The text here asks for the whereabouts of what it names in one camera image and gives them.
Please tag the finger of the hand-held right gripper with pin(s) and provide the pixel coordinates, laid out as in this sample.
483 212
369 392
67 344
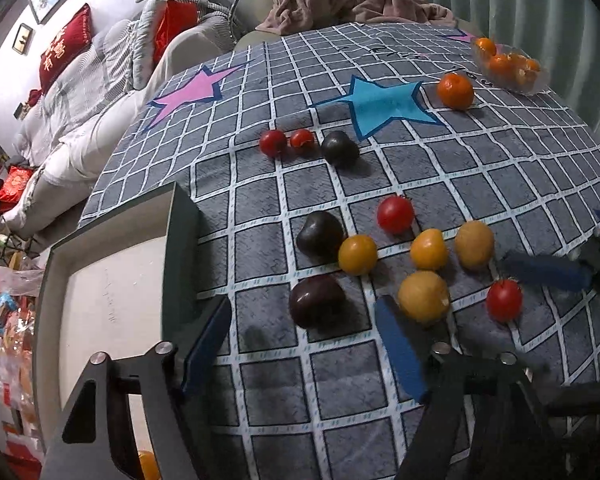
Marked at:
545 270
587 399

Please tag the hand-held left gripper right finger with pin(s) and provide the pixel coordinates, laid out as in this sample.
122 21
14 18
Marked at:
400 355

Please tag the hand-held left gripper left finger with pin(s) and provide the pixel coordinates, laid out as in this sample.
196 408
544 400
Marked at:
207 345

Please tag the red tomato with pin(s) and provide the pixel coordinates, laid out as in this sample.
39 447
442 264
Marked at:
302 140
395 214
273 142
504 300

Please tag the yellow plum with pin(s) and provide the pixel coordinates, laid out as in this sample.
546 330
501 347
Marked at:
474 245
423 296

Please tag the dark purple plum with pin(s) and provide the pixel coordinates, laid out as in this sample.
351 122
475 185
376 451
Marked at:
316 301
319 235
339 148

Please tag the grey tray with white base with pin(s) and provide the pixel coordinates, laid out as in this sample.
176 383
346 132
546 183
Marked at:
120 285

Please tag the yellow tomato left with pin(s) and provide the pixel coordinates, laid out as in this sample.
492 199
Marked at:
357 254

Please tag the yellow tomato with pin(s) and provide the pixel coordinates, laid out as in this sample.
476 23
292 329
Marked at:
357 254
429 249

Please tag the yellow tomato middle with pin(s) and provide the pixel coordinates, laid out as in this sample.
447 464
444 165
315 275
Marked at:
429 249

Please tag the small orange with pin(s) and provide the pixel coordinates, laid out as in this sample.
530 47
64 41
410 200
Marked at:
500 65
149 466
532 65
486 46
518 60

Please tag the checked grey cloth with stars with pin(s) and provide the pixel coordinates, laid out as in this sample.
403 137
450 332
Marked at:
430 160

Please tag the clear glass bowl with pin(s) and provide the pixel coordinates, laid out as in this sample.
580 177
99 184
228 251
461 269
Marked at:
530 85

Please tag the pile of packets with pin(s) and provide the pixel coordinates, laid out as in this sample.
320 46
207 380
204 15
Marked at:
7 350

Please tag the large orange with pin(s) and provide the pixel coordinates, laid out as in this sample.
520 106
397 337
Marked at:
455 90

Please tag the white sofa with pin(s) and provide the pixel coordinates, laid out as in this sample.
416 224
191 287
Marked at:
80 160

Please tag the red patterned cushion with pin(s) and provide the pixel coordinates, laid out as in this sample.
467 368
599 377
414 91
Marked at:
14 185

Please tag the green pleated curtain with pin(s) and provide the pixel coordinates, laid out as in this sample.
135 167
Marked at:
530 5

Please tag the red pillow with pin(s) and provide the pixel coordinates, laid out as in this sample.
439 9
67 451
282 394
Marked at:
172 27

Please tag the red embroidered cushion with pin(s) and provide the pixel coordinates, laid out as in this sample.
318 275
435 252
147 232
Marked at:
62 50

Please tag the pink blanket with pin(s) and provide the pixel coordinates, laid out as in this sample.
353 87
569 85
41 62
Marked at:
340 0

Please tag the small framed picture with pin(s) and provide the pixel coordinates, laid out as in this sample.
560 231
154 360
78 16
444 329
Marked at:
22 38

